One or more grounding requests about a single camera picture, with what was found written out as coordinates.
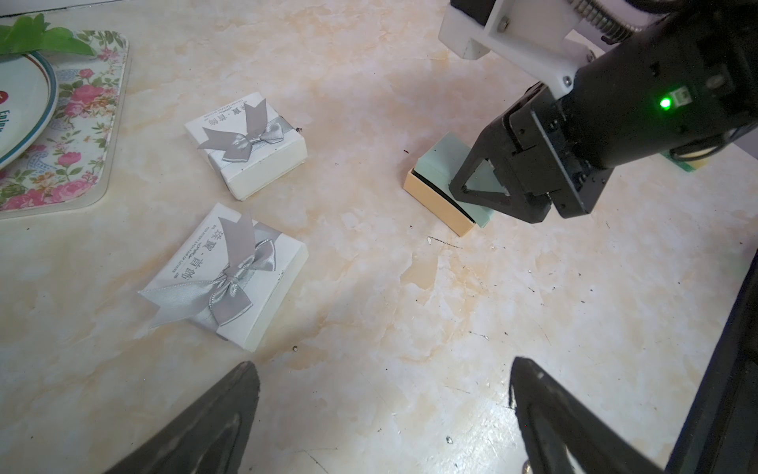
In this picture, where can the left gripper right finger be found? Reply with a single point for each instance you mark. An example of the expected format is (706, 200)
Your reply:
(557, 429)

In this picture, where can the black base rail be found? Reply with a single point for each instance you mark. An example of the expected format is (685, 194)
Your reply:
(720, 431)

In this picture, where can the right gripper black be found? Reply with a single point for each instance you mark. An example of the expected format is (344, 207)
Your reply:
(523, 164)

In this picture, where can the yellow sponge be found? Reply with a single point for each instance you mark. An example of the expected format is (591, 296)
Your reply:
(688, 165)

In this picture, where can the white gift box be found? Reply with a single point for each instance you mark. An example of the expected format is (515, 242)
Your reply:
(248, 144)
(230, 277)

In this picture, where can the floral square tray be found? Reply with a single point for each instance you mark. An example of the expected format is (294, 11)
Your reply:
(69, 165)

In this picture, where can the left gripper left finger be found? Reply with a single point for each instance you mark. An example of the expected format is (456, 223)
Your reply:
(210, 436)

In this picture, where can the beige ring box base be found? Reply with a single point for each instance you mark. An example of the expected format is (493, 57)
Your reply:
(437, 203)

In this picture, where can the green leaf sprig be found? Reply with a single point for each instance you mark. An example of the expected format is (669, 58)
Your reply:
(32, 34)

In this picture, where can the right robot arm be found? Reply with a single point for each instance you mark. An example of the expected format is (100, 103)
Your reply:
(606, 93)

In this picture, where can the floral round plate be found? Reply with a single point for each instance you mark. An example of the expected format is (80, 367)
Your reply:
(29, 94)

